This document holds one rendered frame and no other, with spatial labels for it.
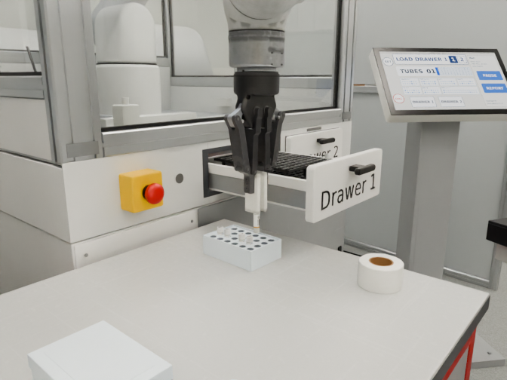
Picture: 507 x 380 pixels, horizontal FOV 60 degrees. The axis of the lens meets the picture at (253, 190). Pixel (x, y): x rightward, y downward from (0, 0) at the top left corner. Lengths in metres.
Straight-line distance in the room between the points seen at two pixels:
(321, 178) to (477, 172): 1.80
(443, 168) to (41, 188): 1.46
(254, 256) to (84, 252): 0.31
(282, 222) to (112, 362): 0.87
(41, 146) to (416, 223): 1.45
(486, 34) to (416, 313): 2.01
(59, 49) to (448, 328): 0.72
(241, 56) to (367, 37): 2.17
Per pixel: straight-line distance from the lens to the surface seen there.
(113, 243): 0.90
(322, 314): 0.66
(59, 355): 0.52
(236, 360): 0.56
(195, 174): 1.00
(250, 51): 0.69
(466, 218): 2.64
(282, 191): 0.89
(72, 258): 0.87
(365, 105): 2.82
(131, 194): 0.85
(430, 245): 1.96
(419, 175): 1.84
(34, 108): 0.88
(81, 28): 0.84
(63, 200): 0.84
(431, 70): 1.83
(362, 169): 0.90
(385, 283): 0.72
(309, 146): 1.31
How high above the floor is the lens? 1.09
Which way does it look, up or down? 14 degrees down
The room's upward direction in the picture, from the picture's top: straight up
